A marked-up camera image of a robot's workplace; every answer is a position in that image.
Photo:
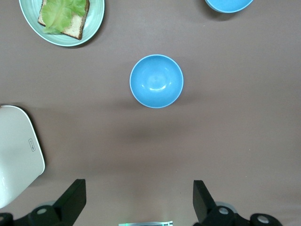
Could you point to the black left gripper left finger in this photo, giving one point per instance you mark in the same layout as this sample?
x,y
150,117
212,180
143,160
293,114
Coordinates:
x,y
68,207

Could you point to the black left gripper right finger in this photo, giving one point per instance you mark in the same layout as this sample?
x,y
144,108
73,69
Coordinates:
x,y
207,209

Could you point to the blue bowl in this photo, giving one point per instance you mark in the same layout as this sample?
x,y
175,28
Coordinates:
x,y
156,81
229,5

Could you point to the cream white toaster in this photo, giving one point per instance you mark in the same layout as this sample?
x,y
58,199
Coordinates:
x,y
16,150

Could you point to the bread slice with dark crust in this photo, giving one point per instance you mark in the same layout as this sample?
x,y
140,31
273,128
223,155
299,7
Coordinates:
x,y
76,26

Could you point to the pale green plate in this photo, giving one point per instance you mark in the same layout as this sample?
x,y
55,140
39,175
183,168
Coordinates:
x,y
94,18

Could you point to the green lettuce leaf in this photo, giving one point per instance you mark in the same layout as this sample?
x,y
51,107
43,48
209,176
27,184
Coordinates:
x,y
58,14

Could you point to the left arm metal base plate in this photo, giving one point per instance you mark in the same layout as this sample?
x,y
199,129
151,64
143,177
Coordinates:
x,y
145,223

